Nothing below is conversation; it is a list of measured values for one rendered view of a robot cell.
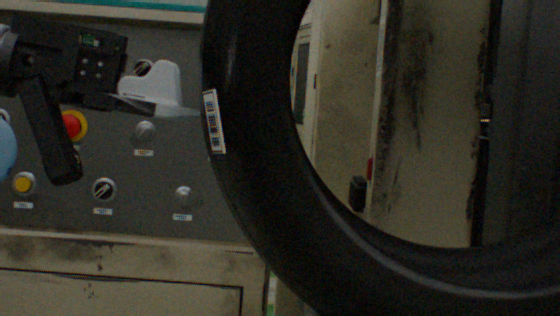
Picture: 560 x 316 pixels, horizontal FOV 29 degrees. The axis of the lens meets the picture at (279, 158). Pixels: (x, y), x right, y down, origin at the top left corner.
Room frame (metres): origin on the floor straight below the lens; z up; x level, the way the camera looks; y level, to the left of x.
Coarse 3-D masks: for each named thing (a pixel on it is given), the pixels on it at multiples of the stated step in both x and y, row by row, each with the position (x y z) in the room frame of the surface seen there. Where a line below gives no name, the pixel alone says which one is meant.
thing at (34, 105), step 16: (32, 80) 1.10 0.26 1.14; (32, 96) 1.09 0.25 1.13; (48, 96) 1.11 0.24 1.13; (32, 112) 1.09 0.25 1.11; (48, 112) 1.09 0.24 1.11; (32, 128) 1.09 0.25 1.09; (48, 128) 1.09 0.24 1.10; (64, 128) 1.12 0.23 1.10; (48, 144) 1.09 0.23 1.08; (64, 144) 1.10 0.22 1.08; (48, 160) 1.09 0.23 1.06; (64, 160) 1.09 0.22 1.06; (80, 160) 1.12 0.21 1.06; (48, 176) 1.10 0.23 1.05; (64, 176) 1.09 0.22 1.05; (80, 176) 1.12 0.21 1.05
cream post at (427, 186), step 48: (384, 0) 1.43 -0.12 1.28; (432, 0) 1.36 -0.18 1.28; (480, 0) 1.36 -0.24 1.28; (384, 48) 1.37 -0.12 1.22; (432, 48) 1.36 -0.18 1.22; (480, 48) 1.36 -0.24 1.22; (384, 96) 1.36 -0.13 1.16; (432, 96) 1.36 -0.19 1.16; (480, 96) 1.36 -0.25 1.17; (384, 144) 1.36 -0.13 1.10; (432, 144) 1.36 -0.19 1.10; (384, 192) 1.36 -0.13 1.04; (432, 192) 1.36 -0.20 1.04; (432, 240) 1.36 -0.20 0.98
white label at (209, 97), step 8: (208, 96) 1.02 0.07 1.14; (216, 96) 1.00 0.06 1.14; (208, 104) 1.02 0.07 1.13; (216, 104) 1.00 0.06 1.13; (208, 112) 1.02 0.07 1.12; (216, 112) 1.00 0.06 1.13; (208, 120) 1.03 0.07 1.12; (216, 120) 1.00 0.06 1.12; (208, 128) 1.03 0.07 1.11; (216, 128) 1.01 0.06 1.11; (216, 136) 1.01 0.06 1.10; (216, 144) 1.01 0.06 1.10; (224, 144) 1.00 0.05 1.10; (216, 152) 1.02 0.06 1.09; (224, 152) 1.00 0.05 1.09
